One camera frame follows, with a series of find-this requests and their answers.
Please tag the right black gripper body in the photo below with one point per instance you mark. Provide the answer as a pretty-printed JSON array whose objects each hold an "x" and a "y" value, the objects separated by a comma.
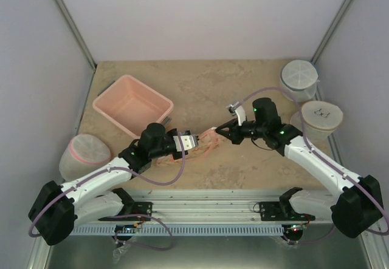
[{"x": 247, "y": 135}]

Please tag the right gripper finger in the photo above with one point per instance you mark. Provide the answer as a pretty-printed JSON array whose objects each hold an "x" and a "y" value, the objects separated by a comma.
[
  {"x": 231, "y": 136},
  {"x": 228, "y": 125}
]

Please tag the floral bra laundry bag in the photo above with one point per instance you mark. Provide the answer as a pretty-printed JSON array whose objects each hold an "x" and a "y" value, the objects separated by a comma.
[{"x": 208, "y": 141}]

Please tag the pink plastic bin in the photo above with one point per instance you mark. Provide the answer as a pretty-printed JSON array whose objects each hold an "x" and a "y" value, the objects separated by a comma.
[{"x": 131, "y": 105}]

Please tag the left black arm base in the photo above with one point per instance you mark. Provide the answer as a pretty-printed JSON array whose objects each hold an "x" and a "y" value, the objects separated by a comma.
[{"x": 137, "y": 213}]

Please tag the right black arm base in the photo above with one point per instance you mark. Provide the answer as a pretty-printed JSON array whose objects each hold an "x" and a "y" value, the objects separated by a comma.
[{"x": 274, "y": 211}]

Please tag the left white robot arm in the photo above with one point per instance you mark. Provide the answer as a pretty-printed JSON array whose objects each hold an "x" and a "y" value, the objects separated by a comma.
[{"x": 59, "y": 208}]

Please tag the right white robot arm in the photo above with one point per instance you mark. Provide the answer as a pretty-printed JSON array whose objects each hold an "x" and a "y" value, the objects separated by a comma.
[{"x": 354, "y": 203}]

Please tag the blue-trimmed cylindrical laundry bag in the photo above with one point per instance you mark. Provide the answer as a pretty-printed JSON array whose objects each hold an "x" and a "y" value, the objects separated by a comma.
[{"x": 299, "y": 78}]

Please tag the beige-trimmed cylindrical laundry bag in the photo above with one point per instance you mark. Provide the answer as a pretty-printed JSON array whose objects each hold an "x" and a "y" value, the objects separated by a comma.
[{"x": 320, "y": 119}]

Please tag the pink-trimmed cylindrical laundry bag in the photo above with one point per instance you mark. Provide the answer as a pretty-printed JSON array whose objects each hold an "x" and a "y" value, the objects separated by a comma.
[{"x": 84, "y": 154}]

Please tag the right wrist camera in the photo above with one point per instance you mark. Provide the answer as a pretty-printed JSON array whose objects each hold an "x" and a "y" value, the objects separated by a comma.
[{"x": 238, "y": 111}]

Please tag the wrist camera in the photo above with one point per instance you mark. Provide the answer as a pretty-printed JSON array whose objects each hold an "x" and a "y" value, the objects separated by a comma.
[
  {"x": 187, "y": 140},
  {"x": 238, "y": 111}
]

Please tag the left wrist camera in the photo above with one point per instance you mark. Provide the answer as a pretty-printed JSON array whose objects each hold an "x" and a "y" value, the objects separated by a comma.
[{"x": 187, "y": 140}]

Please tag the aluminium mounting rail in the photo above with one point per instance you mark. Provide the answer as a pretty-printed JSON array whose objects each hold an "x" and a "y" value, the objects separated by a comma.
[{"x": 229, "y": 206}]

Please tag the blue slotted cable duct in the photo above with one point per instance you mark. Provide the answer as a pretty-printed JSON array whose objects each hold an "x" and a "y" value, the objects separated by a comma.
[{"x": 149, "y": 229}]

